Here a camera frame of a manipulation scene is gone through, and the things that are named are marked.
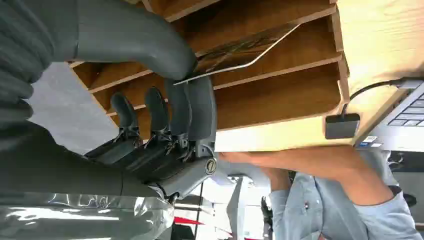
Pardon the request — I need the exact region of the wooden card box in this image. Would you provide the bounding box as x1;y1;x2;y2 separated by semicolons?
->
67;0;351;142

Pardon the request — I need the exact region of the silver laptop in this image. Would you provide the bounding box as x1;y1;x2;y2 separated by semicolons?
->
354;77;424;154

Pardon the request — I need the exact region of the person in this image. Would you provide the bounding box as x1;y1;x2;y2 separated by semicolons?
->
218;145;423;240

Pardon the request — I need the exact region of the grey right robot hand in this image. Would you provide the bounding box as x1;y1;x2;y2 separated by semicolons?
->
0;0;219;200

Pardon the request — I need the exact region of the ribbed grey right arm sleeve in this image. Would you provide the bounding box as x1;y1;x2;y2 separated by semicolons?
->
0;0;56;133

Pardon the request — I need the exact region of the black cable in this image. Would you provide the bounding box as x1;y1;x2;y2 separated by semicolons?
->
341;78;403;116

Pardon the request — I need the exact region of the dark grey adapter hub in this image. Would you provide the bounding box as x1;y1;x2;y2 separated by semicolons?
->
324;113;361;140

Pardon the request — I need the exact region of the clear plastic wrap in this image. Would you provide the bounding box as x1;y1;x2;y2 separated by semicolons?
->
0;192;175;240

